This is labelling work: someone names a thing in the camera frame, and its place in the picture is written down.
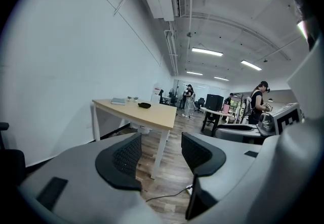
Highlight black floor cable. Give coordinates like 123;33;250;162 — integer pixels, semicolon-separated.
145;187;190;203

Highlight black box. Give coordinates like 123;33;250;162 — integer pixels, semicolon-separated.
205;94;225;112

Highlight wooden table with white legs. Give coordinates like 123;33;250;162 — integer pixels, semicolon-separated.
91;99;178;180

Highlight round white table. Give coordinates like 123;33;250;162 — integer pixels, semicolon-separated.
199;106;234;133

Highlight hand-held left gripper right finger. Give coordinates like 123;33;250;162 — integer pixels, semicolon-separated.
181;131;279;224

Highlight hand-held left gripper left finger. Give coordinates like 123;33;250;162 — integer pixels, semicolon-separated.
18;131;164;224

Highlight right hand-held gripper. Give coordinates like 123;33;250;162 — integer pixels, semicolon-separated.
215;102;304;145

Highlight person's white shirt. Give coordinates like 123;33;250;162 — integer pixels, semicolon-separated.
262;38;324;224

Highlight white ceiling pipes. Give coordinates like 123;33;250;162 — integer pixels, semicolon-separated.
164;21;179;76

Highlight white cabinet with red label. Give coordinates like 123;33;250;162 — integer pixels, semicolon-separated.
150;83;162;104

